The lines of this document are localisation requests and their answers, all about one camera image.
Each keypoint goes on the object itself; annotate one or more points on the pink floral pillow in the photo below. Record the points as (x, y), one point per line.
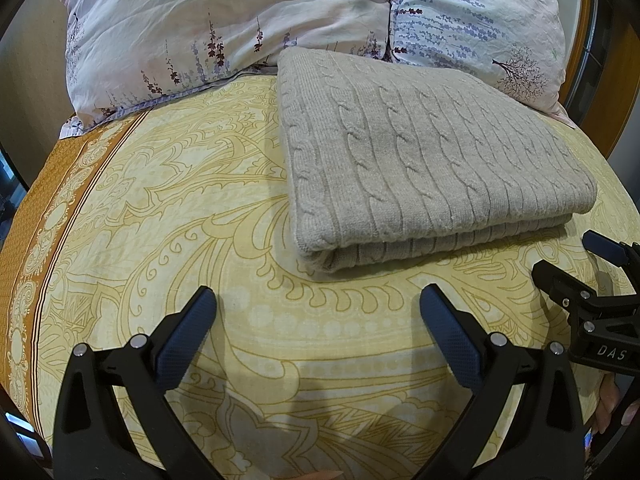
(200, 15)

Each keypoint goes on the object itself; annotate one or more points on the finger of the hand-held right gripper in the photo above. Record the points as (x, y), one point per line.
(555, 277)
(602, 246)

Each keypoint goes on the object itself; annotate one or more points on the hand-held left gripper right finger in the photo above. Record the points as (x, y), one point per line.
(452, 340)

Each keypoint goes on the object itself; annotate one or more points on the wooden bed frame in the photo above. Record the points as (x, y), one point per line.
(582, 35)

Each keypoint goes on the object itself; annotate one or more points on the yellow orange patterned bed sheet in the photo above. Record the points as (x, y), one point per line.
(200, 210)

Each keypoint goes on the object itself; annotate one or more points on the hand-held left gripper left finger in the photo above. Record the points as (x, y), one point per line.
(185, 335)

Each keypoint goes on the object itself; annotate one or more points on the pale blue floral pillow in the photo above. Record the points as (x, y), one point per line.
(475, 20)

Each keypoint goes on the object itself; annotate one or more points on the person's right hand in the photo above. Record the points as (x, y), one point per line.
(612, 400)

